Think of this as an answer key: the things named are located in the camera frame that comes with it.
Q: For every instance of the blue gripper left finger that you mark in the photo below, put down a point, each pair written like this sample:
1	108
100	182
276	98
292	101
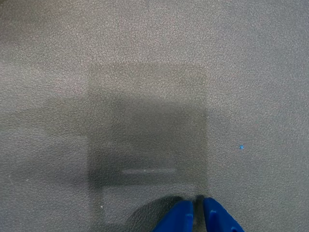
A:
178	220

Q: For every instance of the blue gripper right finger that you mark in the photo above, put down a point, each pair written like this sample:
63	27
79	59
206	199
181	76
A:
217	218

